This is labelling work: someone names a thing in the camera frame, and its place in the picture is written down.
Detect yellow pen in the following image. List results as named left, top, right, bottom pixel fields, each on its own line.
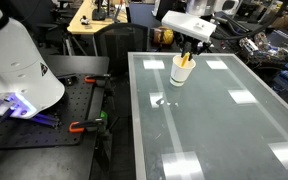
left=180, top=51, right=192, bottom=68

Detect yellow brown round bag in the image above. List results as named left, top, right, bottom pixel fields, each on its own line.
left=151, top=26, right=176, bottom=48

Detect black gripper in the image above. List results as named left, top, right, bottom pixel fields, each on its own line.
left=175, top=33, right=214, bottom=62

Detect black mesh chair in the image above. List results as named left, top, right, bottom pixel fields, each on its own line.
left=93, top=22, right=150, bottom=75

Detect white paper cup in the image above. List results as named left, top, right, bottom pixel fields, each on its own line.
left=169, top=54, right=197, bottom=88

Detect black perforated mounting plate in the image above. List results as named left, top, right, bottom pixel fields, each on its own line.
left=0, top=73, right=106, bottom=152

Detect light wooden desk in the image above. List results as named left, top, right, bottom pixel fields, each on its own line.
left=66, top=0, right=129, bottom=36

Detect orange black clamp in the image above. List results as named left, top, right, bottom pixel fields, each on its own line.
left=68, top=117, right=106, bottom=134
left=83, top=73, right=112, bottom=85

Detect small black device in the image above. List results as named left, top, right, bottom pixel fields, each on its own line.
left=64, top=75, right=79, bottom=86

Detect white wrist mount box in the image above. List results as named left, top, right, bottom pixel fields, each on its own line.
left=161, top=9, right=217, bottom=43

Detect purple lit cables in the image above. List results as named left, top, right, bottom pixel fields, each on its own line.
left=28, top=112, right=61, bottom=130

